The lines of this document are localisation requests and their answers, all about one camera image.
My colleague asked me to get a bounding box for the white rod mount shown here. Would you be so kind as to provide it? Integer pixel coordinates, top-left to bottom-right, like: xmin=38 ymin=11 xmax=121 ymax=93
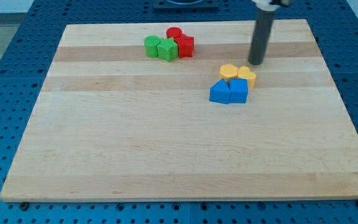
xmin=252 ymin=0 xmax=291 ymax=11

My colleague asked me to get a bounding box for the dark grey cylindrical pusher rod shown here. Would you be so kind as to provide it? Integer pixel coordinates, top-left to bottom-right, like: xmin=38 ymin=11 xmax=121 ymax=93
xmin=248 ymin=9 xmax=275 ymax=65

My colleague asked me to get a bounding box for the yellow heart block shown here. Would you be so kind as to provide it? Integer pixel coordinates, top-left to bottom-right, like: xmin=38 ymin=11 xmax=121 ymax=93
xmin=237 ymin=66 xmax=257 ymax=90

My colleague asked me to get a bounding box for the yellow pentagon block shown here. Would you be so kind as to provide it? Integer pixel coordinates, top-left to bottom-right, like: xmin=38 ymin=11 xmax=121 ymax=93
xmin=219 ymin=63 xmax=239 ymax=83

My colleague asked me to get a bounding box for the blue cube block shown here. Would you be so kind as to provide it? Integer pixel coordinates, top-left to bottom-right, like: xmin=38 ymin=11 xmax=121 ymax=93
xmin=229 ymin=79 xmax=249 ymax=103

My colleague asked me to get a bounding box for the blue triangle block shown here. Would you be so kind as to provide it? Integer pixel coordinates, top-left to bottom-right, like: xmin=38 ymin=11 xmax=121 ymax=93
xmin=209 ymin=79 xmax=231 ymax=104

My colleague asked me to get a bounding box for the red star block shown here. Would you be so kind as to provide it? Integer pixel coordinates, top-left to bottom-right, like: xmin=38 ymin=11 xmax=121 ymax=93
xmin=174 ymin=34 xmax=195 ymax=58

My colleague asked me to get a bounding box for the red cylinder block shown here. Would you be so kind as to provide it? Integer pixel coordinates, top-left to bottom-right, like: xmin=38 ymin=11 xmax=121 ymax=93
xmin=166 ymin=27 xmax=183 ymax=39

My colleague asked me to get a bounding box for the green star block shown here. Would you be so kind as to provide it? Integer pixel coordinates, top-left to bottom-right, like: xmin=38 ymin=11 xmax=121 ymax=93
xmin=157 ymin=37 xmax=178 ymax=62

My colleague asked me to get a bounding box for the green cylinder block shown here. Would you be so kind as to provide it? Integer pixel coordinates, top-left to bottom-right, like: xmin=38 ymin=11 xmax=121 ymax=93
xmin=144 ymin=35 xmax=160 ymax=58

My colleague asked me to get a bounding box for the light wooden board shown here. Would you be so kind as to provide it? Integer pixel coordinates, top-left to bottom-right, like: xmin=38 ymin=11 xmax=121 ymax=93
xmin=0 ymin=19 xmax=358 ymax=202

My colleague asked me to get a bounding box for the black bolt front left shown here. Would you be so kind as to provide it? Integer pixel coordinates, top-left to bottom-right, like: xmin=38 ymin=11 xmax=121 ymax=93
xmin=19 ymin=202 xmax=29 ymax=211

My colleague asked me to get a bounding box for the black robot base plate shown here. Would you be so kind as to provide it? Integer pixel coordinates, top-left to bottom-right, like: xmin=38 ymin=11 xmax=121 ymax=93
xmin=152 ymin=0 xmax=219 ymax=11

